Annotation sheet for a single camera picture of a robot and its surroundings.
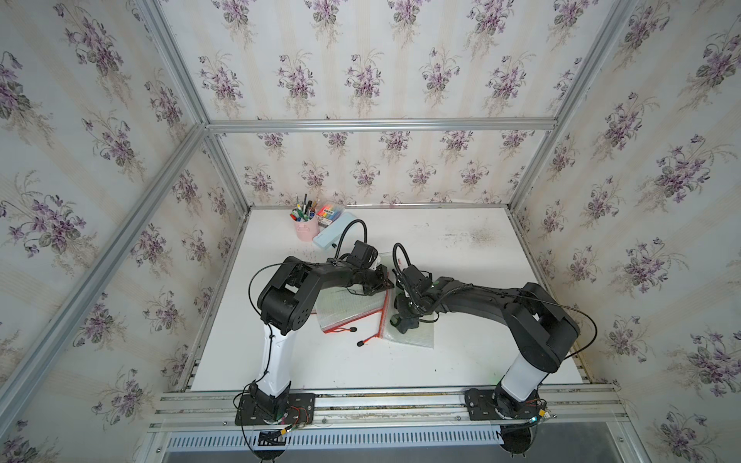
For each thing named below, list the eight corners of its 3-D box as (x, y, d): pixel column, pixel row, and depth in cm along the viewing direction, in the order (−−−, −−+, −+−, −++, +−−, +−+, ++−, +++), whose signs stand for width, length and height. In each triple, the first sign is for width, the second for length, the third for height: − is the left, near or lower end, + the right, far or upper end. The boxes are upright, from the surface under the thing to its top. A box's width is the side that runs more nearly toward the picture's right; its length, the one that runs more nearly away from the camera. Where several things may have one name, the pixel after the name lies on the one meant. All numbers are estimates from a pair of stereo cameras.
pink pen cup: (295, 243, 111) (288, 221, 101) (298, 229, 116) (292, 206, 106) (317, 243, 111) (312, 221, 101) (319, 229, 116) (315, 206, 106)
